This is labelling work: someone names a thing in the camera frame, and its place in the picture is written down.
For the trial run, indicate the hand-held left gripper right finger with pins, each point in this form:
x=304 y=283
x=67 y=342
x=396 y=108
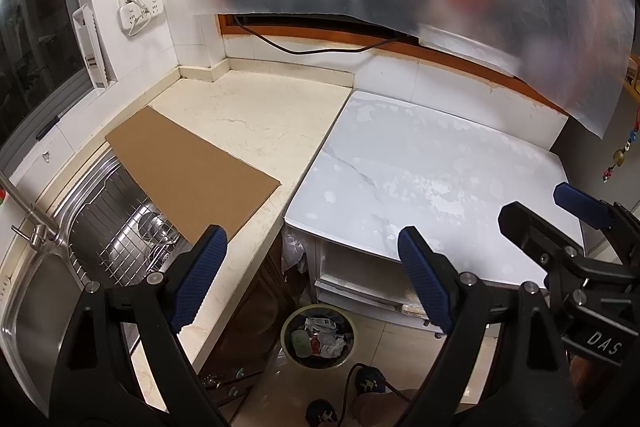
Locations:
x=425 y=277

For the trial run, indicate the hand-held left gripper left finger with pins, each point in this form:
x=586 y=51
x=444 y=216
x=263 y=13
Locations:
x=200 y=277

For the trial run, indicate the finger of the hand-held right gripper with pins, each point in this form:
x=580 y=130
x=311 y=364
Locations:
x=525 y=224
x=580 y=202

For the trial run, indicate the round dark trash bin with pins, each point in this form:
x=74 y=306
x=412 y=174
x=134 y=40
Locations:
x=286 y=337

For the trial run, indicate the person's right hand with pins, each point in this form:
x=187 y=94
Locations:
x=585 y=377

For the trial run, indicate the dark brown cabinet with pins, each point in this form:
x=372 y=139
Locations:
x=250 y=307

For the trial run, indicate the hanging bell ornament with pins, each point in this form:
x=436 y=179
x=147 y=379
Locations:
x=621 y=157

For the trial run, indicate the white low table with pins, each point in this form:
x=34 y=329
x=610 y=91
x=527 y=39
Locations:
x=360 y=297

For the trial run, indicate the white plastic bag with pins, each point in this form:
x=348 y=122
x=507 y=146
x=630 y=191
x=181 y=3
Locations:
x=295 y=254

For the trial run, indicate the brown cardboard sheet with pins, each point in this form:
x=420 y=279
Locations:
x=190 y=172

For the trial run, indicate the person's right shoe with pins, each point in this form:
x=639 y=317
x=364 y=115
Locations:
x=370 y=379

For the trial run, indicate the person's shoe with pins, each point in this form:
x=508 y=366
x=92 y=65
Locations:
x=370 y=379
x=322 y=412

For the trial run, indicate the person's right trouser leg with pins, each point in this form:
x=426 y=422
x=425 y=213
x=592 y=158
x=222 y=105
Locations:
x=380 y=409

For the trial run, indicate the stainless steel sink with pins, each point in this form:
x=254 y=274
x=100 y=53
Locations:
x=35 y=307

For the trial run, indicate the person's left shoe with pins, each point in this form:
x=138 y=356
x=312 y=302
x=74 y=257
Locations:
x=322 y=412

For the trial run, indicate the metal faucet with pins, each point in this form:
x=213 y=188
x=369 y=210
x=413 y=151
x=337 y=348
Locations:
x=35 y=227

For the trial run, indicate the brown wooden window sill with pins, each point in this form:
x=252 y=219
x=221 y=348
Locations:
x=225 y=24

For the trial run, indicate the white power strip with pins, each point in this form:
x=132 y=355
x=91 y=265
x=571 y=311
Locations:
x=152 y=9

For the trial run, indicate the dark glass window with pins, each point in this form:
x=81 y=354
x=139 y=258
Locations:
x=35 y=42

